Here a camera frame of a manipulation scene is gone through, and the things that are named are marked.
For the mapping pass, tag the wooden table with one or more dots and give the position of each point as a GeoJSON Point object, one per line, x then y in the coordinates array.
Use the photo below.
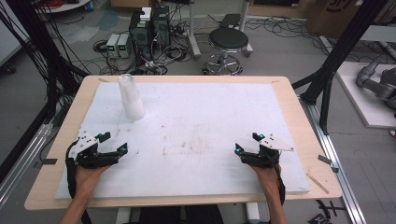
{"type": "Point", "coordinates": [314, 140]}

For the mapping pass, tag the stack of clear plastic cups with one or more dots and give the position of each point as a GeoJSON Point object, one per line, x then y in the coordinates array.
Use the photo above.
{"type": "Point", "coordinates": [131, 99]}

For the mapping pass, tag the cardboard box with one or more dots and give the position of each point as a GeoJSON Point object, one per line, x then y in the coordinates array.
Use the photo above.
{"type": "Point", "coordinates": [330, 15]}

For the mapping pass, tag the aluminium floor rail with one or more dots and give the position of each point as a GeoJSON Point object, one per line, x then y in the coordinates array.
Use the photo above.
{"type": "Point", "coordinates": [21, 165]}
{"type": "Point", "coordinates": [339, 177]}

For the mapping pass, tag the grey desk leg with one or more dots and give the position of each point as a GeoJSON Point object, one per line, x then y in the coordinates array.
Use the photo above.
{"type": "Point", "coordinates": [246, 25]}
{"type": "Point", "coordinates": [193, 34]}

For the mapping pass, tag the white platform board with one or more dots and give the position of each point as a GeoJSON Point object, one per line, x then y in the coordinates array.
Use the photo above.
{"type": "Point", "coordinates": [361, 102]}

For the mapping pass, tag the person's right hand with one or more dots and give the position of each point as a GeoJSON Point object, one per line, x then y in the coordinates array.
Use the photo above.
{"type": "Point", "coordinates": [267, 177]}

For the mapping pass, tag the person's left hand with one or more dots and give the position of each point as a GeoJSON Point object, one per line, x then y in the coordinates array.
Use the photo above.
{"type": "Point", "coordinates": [88, 179]}

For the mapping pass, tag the black round stool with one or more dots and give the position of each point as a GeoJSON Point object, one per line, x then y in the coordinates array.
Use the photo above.
{"type": "Point", "coordinates": [228, 39]}

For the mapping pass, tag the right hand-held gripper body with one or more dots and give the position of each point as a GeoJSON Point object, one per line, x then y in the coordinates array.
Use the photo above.
{"type": "Point", "coordinates": [264, 154]}

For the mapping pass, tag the white foam mat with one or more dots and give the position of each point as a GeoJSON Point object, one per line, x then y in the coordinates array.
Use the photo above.
{"type": "Point", "coordinates": [193, 168]}

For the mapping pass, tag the small white box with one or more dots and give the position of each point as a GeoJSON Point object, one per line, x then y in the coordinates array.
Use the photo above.
{"type": "Point", "coordinates": [145, 14]}

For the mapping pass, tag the grey power supply unit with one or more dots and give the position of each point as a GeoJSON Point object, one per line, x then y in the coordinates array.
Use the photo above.
{"type": "Point", "coordinates": [124, 46]}
{"type": "Point", "coordinates": [112, 45]}

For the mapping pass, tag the white table leg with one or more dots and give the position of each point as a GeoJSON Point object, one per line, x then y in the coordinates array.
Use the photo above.
{"type": "Point", "coordinates": [252, 212]}
{"type": "Point", "coordinates": [123, 215]}

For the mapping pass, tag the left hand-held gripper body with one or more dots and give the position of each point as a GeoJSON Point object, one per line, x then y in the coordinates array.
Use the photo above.
{"type": "Point", "coordinates": [93, 157]}

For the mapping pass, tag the thin wooden stick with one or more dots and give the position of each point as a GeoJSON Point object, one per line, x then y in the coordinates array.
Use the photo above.
{"type": "Point", "coordinates": [317, 183]}

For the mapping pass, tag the black computer tower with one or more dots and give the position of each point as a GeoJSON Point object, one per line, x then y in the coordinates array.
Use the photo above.
{"type": "Point", "coordinates": [162, 26]}
{"type": "Point", "coordinates": [140, 37]}

